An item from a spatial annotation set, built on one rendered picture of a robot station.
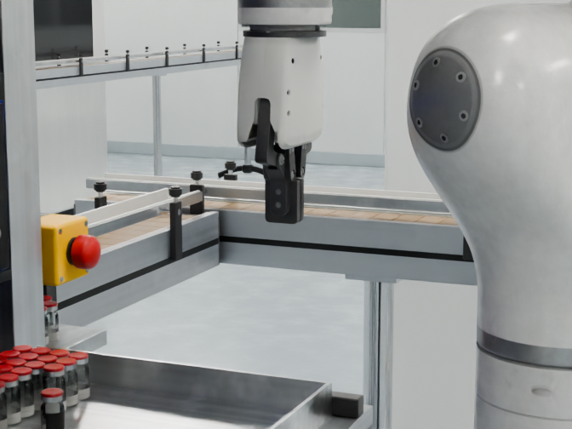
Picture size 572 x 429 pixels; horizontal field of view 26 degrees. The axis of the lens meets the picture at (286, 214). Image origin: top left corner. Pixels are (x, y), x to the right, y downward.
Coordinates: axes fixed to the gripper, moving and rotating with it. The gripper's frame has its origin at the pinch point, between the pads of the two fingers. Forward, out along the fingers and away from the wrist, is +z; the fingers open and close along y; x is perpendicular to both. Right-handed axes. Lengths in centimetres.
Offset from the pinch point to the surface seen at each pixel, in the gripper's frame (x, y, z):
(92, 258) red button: -31.3, -17.1, 11.5
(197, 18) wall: -409, -795, 0
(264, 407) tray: -4.5, -5.5, 22.2
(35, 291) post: -34.8, -10.6, 14.3
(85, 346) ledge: -34.8, -20.8, 23.3
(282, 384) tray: -2.6, -5.7, 19.6
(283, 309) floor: -152, -361, 111
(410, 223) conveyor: -13, -82, 17
